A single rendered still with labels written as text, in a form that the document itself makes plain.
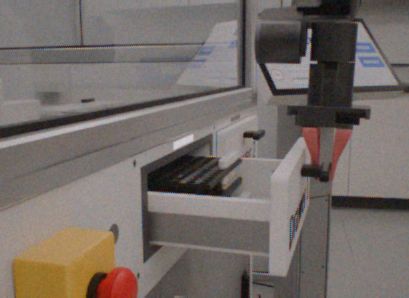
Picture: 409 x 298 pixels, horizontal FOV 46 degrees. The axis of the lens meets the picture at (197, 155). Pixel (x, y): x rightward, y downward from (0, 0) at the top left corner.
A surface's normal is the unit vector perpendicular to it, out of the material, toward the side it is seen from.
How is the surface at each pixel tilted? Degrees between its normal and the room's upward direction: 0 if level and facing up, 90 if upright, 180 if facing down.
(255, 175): 90
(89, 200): 90
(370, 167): 90
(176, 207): 90
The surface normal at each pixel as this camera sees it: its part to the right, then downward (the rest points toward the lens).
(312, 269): 0.46, 0.15
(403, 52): -0.19, 0.18
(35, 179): 0.95, 0.04
